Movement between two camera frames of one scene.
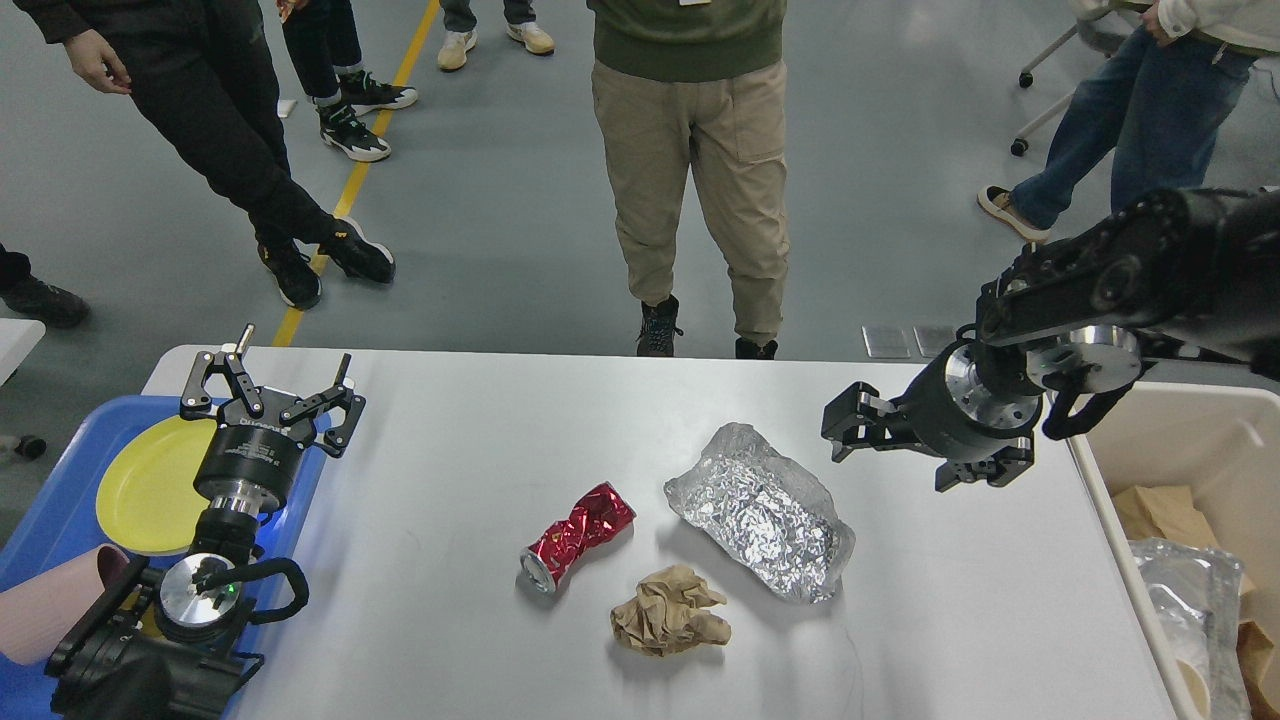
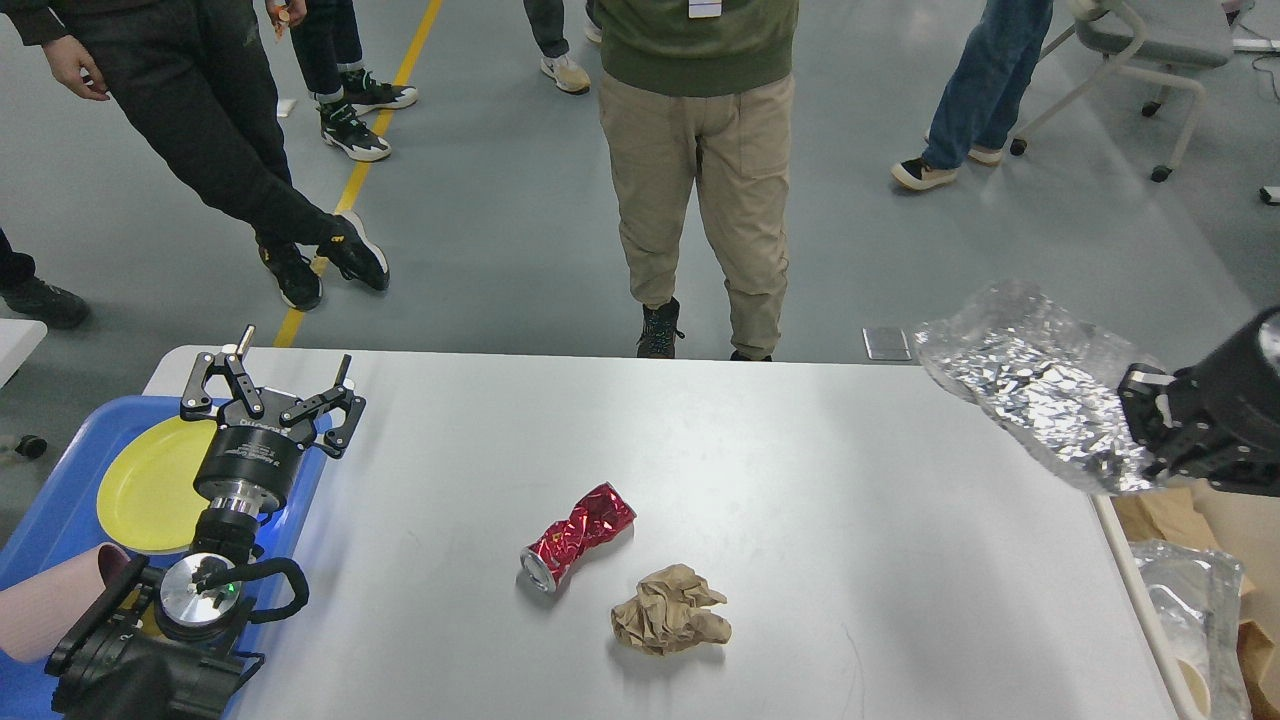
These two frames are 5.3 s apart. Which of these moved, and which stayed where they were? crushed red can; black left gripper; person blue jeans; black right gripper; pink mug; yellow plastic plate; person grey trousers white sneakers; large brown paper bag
Moved: person grey trousers white sneakers; black right gripper; person blue jeans
Stayed: large brown paper bag; pink mug; crushed red can; black left gripper; yellow plastic plate
